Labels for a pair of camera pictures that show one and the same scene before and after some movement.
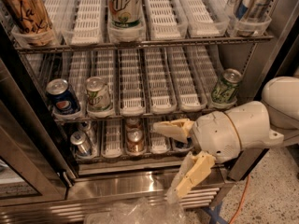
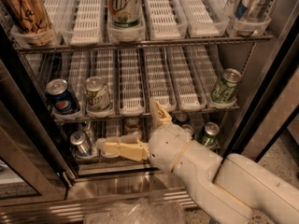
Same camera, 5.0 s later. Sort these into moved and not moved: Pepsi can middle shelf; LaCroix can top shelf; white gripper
Moved: white gripper
Not moved: Pepsi can middle shelf; LaCroix can top shelf
